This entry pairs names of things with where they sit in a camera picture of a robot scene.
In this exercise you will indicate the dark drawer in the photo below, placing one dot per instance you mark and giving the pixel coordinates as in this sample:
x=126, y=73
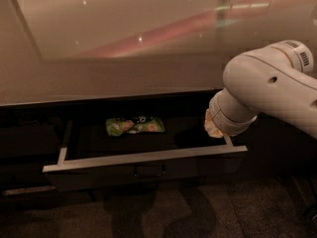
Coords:
x=22, y=173
x=90, y=158
x=41, y=197
x=28, y=140

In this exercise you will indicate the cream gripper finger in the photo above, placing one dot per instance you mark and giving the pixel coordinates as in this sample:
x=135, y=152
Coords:
x=210, y=127

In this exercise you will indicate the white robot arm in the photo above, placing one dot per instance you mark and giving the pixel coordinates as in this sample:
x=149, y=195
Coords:
x=273, y=80

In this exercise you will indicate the green snack bag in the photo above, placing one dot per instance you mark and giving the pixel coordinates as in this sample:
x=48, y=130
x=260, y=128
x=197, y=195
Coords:
x=117, y=127

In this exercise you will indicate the white rounded gripper body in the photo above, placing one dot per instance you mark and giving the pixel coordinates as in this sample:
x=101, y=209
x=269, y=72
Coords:
x=220, y=117

